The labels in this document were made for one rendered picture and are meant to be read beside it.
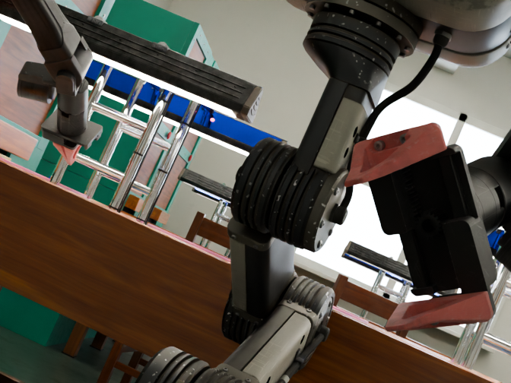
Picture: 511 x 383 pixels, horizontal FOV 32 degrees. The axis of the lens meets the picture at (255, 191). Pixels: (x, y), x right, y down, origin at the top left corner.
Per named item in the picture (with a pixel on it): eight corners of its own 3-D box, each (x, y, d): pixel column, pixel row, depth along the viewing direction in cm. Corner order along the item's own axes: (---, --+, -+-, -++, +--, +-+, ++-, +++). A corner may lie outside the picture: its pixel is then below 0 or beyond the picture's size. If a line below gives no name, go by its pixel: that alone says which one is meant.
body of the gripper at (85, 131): (58, 114, 179) (58, 85, 174) (103, 133, 177) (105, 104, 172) (39, 133, 175) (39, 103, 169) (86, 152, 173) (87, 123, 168)
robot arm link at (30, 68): (73, 77, 159) (88, 45, 165) (10, 61, 159) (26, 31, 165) (74, 124, 168) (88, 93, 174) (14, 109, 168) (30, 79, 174)
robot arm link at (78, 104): (83, 93, 165) (93, 74, 169) (46, 83, 165) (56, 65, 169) (82, 121, 169) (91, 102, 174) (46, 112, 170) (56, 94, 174)
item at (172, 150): (132, 258, 219) (207, 93, 223) (60, 226, 223) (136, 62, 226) (150, 263, 238) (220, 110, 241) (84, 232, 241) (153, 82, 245)
